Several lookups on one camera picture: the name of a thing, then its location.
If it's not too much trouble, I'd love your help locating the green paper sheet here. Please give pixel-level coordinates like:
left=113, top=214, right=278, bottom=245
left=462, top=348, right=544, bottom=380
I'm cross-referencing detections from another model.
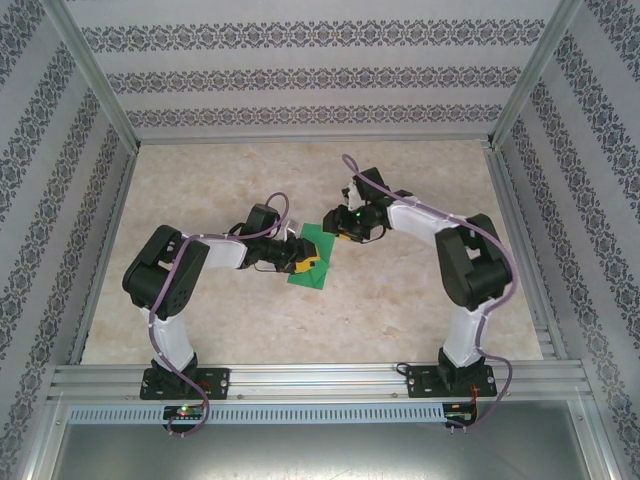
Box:
left=285, top=222, right=337, bottom=290

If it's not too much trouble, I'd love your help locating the grey metal sheet panel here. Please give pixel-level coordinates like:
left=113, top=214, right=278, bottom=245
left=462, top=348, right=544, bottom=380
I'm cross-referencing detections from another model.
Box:
left=49, top=422, right=609, bottom=480

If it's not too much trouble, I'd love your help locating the aluminium frame crossbar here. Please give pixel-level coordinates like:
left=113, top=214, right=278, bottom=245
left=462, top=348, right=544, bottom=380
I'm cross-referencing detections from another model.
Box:
left=134, top=135, right=496, bottom=147

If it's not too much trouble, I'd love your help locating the aluminium mounting rail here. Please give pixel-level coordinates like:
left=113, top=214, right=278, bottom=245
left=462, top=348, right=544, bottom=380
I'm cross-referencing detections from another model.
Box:
left=47, top=360, right=589, bottom=403

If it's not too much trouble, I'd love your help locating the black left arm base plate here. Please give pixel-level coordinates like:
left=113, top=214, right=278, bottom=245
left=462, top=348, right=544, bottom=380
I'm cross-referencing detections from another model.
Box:
left=139, top=367, right=232, bottom=403

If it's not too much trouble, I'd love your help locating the slotted grey cable duct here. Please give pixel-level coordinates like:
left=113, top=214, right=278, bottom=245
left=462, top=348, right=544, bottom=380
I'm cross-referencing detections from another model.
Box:
left=67, top=402, right=446, bottom=425

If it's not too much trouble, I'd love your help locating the aluminium table side rail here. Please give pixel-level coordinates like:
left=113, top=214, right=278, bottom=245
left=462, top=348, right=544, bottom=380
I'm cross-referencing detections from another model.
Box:
left=483, top=142, right=571, bottom=361
left=68, top=144, right=141, bottom=365

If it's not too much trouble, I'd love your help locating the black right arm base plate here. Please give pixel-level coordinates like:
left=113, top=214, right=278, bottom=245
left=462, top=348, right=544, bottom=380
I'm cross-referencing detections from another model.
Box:
left=407, top=363, right=499, bottom=400

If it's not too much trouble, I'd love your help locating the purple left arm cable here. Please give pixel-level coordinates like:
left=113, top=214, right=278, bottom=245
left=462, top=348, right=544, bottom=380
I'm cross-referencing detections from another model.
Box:
left=147, top=192, right=294, bottom=441

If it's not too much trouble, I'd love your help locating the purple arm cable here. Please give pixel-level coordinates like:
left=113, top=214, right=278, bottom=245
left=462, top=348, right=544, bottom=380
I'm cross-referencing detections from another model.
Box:
left=147, top=192, right=294, bottom=441
left=340, top=153, right=517, bottom=434

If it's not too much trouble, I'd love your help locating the aluminium frame post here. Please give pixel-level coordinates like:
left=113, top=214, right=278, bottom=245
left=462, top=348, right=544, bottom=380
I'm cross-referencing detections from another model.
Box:
left=487, top=0, right=585, bottom=149
left=44, top=0, right=141, bottom=151

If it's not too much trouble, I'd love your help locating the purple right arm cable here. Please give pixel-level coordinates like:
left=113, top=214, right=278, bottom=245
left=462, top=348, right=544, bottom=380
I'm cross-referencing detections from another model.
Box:
left=340, top=153, right=517, bottom=434

